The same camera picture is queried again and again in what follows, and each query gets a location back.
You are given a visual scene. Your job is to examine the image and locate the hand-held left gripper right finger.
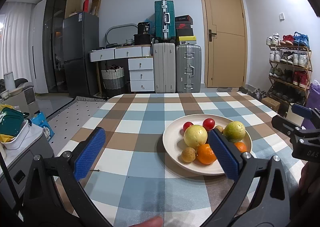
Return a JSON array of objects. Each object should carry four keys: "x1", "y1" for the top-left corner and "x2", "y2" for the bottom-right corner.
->
[{"x1": 202, "y1": 128, "x2": 292, "y2": 227}]

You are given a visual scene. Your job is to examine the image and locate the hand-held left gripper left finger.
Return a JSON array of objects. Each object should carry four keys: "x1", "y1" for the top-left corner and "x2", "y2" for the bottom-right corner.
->
[{"x1": 23, "y1": 126, "x2": 112, "y2": 227}]

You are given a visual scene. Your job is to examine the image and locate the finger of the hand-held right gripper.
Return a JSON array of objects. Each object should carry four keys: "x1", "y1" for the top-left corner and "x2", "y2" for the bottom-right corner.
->
[
  {"x1": 272, "y1": 114, "x2": 307, "y2": 140},
  {"x1": 292, "y1": 104, "x2": 320, "y2": 123}
]

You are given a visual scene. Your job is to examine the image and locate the mandarin orange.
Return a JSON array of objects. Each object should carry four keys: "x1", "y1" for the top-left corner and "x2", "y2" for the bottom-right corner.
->
[
  {"x1": 196, "y1": 143, "x2": 217, "y2": 165},
  {"x1": 234, "y1": 141, "x2": 247, "y2": 154}
]

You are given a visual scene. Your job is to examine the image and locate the green-yellow guava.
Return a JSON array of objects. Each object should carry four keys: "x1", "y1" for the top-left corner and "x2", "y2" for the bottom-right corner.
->
[{"x1": 223, "y1": 121, "x2": 246, "y2": 143}]

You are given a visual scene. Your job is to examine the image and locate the yellow speckled guava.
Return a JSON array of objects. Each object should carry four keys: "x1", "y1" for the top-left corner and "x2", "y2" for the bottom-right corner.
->
[{"x1": 183, "y1": 125, "x2": 208, "y2": 149}]

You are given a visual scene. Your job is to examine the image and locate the cream round plate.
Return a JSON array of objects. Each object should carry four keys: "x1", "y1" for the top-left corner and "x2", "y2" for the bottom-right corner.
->
[{"x1": 162, "y1": 114, "x2": 252, "y2": 176}]

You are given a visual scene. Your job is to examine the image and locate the person's left hand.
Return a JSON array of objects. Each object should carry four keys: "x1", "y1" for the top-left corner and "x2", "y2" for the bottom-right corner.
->
[{"x1": 136, "y1": 216, "x2": 165, "y2": 227}]

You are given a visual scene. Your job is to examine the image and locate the white trash bin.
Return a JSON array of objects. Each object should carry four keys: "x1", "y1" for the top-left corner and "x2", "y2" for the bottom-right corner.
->
[{"x1": 286, "y1": 103, "x2": 297, "y2": 118}]

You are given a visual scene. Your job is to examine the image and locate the purple bag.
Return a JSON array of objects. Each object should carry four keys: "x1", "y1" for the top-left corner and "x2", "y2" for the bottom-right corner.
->
[{"x1": 301, "y1": 80, "x2": 320, "y2": 130}]

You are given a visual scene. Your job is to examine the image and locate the brown cardboard box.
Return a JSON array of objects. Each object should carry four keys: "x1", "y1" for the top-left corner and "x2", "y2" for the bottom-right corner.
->
[{"x1": 261, "y1": 97, "x2": 281, "y2": 112}]

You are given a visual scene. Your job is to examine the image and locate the dotted grey rug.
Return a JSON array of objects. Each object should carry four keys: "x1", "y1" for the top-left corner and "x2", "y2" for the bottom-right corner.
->
[{"x1": 46, "y1": 96, "x2": 110, "y2": 127}]

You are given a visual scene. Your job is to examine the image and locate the heap of dark shoes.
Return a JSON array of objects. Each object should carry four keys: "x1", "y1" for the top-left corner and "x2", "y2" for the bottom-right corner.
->
[{"x1": 237, "y1": 87, "x2": 268, "y2": 100}]

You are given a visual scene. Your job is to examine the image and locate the shoe rack with shoes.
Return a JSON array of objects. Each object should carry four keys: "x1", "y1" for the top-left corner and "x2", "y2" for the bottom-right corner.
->
[{"x1": 266, "y1": 32, "x2": 312, "y2": 104}]

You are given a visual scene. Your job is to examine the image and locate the checked tablecloth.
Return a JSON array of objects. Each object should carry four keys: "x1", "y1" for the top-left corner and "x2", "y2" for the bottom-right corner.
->
[{"x1": 54, "y1": 92, "x2": 304, "y2": 227}]

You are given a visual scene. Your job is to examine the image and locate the blue cartoon tissue pack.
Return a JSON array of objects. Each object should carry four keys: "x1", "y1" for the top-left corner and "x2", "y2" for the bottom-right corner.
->
[{"x1": 30, "y1": 112, "x2": 55, "y2": 142}]

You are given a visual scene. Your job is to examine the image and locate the grey storage cart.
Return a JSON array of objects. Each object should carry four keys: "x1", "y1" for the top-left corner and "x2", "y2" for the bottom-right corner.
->
[{"x1": 0, "y1": 124, "x2": 54, "y2": 207}]

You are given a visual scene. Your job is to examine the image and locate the white plastic basket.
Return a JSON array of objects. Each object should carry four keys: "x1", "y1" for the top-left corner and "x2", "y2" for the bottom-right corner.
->
[{"x1": 4, "y1": 119, "x2": 33, "y2": 150}]

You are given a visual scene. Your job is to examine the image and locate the grey white woven basket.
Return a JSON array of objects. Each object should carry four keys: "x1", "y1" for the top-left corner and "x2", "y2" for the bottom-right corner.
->
[{"x1": 101, "y1": 65, "x2": 125, "y2": 91}]

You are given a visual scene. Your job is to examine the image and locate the teal food containers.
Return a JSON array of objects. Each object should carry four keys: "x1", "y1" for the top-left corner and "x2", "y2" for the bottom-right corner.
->
[{"x1": 0, "y1": 107, "x2": 25, "y2": 137}]

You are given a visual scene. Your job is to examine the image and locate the yellow cloth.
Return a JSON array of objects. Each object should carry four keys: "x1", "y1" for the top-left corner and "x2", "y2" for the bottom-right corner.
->
[{"x1": 0, "y1": 134, "x2": 15, "y2": 144}]

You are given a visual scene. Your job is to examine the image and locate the white three-drawer cabinet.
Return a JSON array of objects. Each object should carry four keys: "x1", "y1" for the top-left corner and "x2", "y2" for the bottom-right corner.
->
[{"x1": 128, "y1": 57, "x2": 155, "y2": 92}]

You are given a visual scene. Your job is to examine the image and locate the wooden door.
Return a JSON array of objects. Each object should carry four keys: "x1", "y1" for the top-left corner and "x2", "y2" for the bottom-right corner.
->
[{"x1": 198, "y1": 0, "x2": 248, "y2": 88}]

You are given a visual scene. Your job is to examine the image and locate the silver suitcase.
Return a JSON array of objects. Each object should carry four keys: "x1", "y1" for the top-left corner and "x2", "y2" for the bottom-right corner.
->
[{"x1": 175, "y1": 45, "x2": 202, "y2": 93}]

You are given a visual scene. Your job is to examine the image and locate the grey refrigerator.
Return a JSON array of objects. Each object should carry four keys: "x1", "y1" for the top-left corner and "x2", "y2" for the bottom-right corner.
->
[{"x1": 62, "y1": 12, "x2": 100, "y2": 98}]

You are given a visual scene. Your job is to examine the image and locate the white desk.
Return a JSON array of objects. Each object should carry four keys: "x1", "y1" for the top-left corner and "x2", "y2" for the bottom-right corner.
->
[{"x1": 89, "y1": 45, "x2": 153, "y2": 62}]

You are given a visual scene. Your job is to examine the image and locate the beige suitcase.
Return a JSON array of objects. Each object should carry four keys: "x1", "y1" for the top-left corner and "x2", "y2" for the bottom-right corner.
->
[{"x1": 152, "y1": 42, "x2": 176, "y2": 94}]

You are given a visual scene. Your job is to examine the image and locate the white cylindrical bin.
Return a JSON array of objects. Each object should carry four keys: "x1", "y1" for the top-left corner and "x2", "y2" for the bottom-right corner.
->
[{"x1": 3, "y1": 72, "x2": 14, "y2": 93}]

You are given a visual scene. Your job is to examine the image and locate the white wardrobe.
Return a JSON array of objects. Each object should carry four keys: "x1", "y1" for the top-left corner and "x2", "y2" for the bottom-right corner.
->
[{"x1": 30, "y1": 0, "x2": 49, "y2": 94}]

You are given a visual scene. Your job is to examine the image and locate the dark glass cabinet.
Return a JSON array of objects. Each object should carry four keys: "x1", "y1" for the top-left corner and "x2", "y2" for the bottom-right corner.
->
[{"x1": 42, "y1": 0, "x2": 70, "y2": 94}]

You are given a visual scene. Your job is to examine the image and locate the black storage box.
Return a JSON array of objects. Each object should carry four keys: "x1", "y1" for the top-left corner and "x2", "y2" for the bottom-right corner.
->
[{"x1": 133, "y1": 34, "x2": 152, "y2": 46}]

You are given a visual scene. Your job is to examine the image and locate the white curtain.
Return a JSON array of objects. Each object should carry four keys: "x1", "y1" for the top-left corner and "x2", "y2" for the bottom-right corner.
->
[{"x1": 0, "y1": 1, "x2": 34, "y2": 85}]

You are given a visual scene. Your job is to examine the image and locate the black printed bag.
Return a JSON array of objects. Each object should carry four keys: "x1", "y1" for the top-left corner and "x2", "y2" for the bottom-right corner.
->
[{"x1": 137, "y1": 22, "x2": 151, "y2": 35}]

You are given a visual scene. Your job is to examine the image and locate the red black shoe box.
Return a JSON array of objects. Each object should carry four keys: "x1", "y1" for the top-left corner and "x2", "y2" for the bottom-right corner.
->
[{"x1": 175, "y1": 22, "x2": 194, "y2": 30}]

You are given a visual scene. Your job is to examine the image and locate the flat cardboard piece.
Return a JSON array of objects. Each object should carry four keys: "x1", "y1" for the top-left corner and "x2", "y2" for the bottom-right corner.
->
[{"x1": 91, "y1": 0, "x2": 102, "y2": 17}]

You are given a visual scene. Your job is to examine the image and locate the teal suitcase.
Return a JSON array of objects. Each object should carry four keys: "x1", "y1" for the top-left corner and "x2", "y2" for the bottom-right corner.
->
[{"x1": 154, "y1": 0, "x2": 176, "y2": 41}]

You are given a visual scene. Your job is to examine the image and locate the black cable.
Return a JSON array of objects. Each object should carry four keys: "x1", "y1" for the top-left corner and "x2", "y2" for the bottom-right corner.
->
[{"x1": 0, "y1": 151, "x2": 24, "y2": 220}]

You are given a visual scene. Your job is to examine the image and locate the silver oval frame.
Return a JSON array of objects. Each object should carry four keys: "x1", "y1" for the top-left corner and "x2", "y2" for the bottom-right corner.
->
[{"x1": 105, "y1": 24, "x2": 138, "y2": 46}]

